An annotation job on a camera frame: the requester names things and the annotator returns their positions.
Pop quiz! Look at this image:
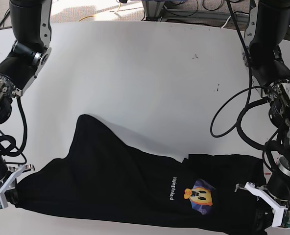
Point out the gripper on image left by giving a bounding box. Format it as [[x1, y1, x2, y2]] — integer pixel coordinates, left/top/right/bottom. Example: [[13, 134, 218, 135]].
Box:
[[0, 156, 35, 192]]

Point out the yellow cable on floor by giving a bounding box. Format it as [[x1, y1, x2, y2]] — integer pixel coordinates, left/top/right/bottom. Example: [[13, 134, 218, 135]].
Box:
[[78, 4, 122, 22]]

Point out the aluminium frame rail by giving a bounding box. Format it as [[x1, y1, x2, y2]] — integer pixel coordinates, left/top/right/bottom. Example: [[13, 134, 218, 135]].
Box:
[[142, 0, 251, 27]]

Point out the white cable on floor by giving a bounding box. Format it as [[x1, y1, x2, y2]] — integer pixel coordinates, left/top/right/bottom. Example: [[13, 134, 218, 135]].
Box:
[[220, 11, 251, 29]]

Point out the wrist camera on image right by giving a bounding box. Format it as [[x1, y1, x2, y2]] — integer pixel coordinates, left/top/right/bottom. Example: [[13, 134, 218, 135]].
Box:
[[272, 208, 290, 230]]

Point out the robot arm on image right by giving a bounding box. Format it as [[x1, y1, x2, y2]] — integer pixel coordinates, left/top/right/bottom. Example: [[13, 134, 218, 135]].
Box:
[[237, 0, 290, 202]]

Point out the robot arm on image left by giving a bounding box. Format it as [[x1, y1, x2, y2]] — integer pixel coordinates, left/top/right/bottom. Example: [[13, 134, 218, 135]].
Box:
[[0, 0, 52, 184]]

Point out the black t-shirt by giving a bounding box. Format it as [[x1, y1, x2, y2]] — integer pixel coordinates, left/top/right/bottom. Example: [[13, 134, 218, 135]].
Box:
[[6, 115, 273, 235]]

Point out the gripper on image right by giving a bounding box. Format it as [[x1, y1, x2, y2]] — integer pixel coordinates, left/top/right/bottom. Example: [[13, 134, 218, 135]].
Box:
[[234, 171, 290, 211]]

